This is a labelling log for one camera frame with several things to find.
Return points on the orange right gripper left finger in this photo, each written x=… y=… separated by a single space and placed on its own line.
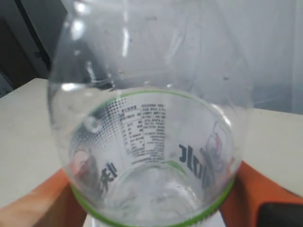
x=51 y=204

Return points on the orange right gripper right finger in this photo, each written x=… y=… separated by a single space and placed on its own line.
x=257 y=201

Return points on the clear plastic water bottle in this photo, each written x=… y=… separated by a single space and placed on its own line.
x=146 y=167

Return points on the white wrinkled backdrop curtain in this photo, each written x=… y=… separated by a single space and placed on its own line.
x=229 y=54

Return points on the dark cabinet in background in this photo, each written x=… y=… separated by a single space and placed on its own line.
x=29 y=31

